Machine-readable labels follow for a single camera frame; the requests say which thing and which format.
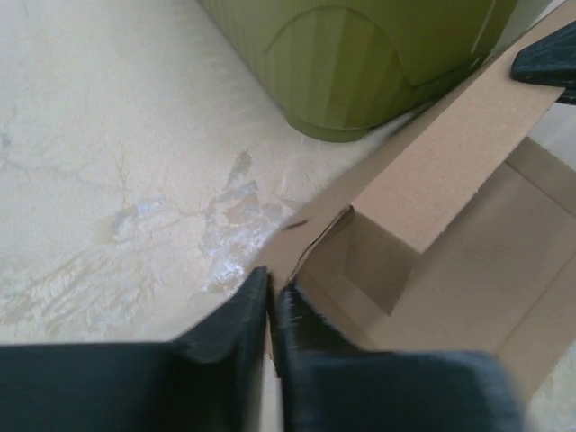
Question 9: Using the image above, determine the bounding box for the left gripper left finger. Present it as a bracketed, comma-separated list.
[1, 266, 269, 431]

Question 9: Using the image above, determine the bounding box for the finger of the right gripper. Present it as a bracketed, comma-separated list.
[510, 22, 576, 104]

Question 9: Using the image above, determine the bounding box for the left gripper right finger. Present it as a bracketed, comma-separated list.
[273, 285, 525, 432]

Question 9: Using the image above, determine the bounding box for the brown cardboard paper box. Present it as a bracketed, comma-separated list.
[257, 1, 575, 397]

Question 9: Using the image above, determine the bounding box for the green plastic basket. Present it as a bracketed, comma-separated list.
[204, 0, 516, 142]

